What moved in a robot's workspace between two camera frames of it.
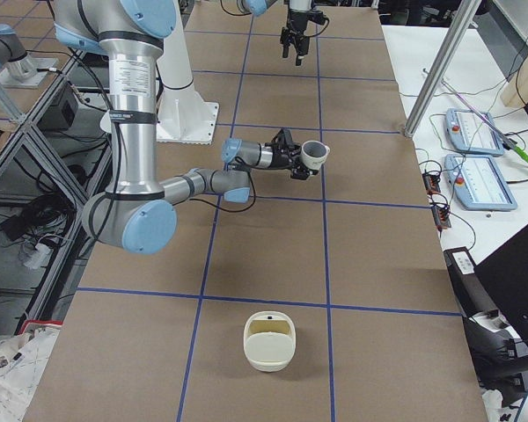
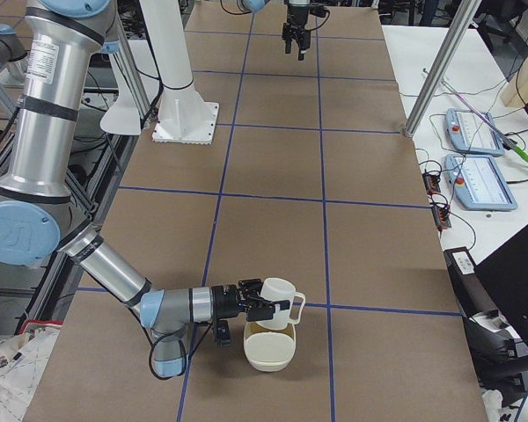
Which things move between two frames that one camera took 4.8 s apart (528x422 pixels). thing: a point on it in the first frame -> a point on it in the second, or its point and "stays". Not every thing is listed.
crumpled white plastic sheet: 13,367 stays
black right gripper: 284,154 -> 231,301
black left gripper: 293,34 stays
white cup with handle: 313,154 -> 281,289
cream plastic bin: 269,340 stays
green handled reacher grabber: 507,142 stays
